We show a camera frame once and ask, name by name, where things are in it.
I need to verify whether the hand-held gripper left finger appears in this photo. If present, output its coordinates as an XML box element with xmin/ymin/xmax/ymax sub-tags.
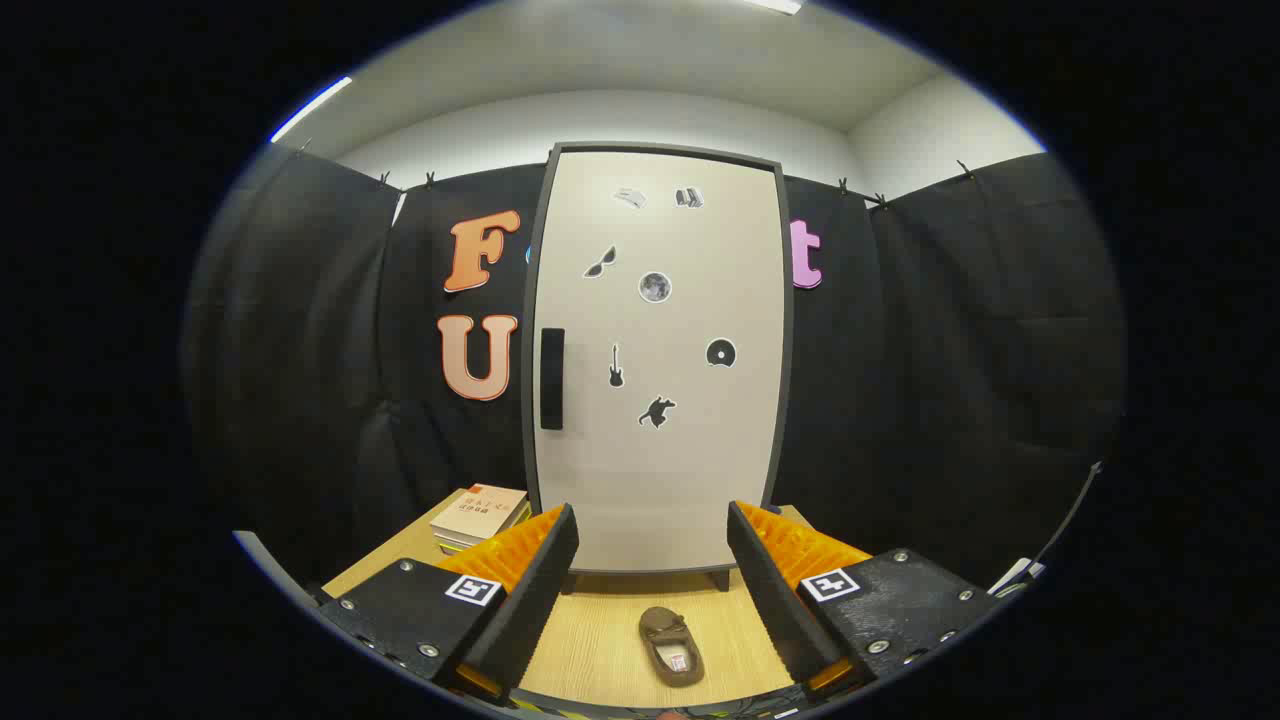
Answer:
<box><xmin>318</xmin><ymin>503</ymin><xmax>580</xmax><ymax>701</ymax></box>

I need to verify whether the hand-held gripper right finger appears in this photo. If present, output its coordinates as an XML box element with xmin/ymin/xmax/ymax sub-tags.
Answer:
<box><xmin>727</xmin><ymin>500</ymin><xmax>1001</xmax><ymax>701</ymax></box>

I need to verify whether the brown fuzzy slipper shoe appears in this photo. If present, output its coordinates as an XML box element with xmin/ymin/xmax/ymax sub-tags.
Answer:
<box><xmin>639</xmin><ymin>606</ymin><xmax>706</xmax><ymax>688</ymax></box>

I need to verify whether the white shoe cabinet door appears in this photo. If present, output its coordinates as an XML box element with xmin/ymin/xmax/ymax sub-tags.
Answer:
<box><xmin>535</xmin><ymin>150</ymin><xmax>786</xmax><ymax>573</ymax></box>

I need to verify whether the dark grey shoe cabinet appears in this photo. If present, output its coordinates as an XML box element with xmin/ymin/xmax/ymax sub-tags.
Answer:
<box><xmin>522</xmin><ymin>142</ymin><xmax>796</xmax><ymax>593</ymax></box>

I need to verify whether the yellow-edged book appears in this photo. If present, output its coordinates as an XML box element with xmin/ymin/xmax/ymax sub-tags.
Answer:
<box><xmin>437</xmin><ymin>505</ymin><xmax>533</xmax><ymax>556</ymax></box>

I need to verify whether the beige book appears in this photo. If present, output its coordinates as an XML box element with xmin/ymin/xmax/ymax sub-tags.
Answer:
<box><xmin>430</xmin><ymin>484</ymin><xmax>529</xmax><ymax>543</ymax></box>

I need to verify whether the white panel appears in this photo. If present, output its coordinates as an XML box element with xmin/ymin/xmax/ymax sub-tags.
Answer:
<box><xmin>990</xmin><ymin>558</ymin><xmax>1046</xmax><ymax>596</ymax></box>

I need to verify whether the black backdrop cloth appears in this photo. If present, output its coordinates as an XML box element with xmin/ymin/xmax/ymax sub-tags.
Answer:
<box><xmin>185</xmin><ymin>145</ymin><xmax>1126</xmax><ymax>601</ymax></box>

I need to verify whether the black metal bar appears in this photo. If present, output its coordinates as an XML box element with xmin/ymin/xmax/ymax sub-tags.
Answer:
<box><xmin>1040</xmin><ymin>462</ymin><xmax>1103</xmax><ymax>571</ymax></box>

